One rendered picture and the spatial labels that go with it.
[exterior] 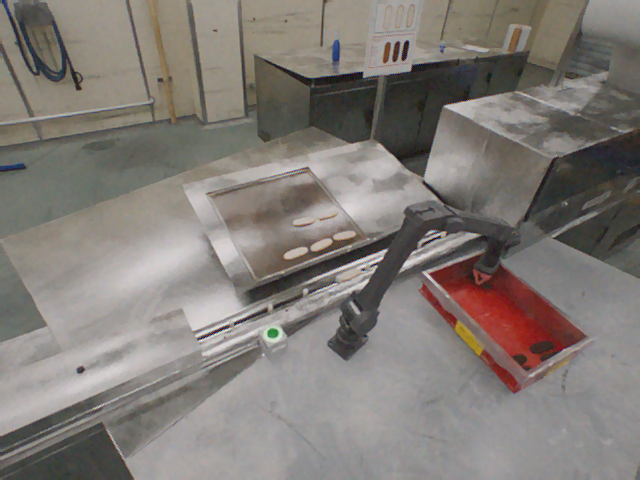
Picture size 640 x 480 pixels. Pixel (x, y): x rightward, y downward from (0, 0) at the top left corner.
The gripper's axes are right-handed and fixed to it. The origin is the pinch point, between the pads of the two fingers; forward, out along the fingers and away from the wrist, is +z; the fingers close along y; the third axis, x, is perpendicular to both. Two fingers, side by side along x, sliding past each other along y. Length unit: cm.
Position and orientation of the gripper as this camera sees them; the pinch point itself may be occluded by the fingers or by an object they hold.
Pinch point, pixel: (480, 279)
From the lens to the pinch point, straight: 159.7
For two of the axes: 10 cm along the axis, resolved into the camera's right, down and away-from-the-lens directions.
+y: 6.8, -4.4, 5.9
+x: -7.3, -4.7, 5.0
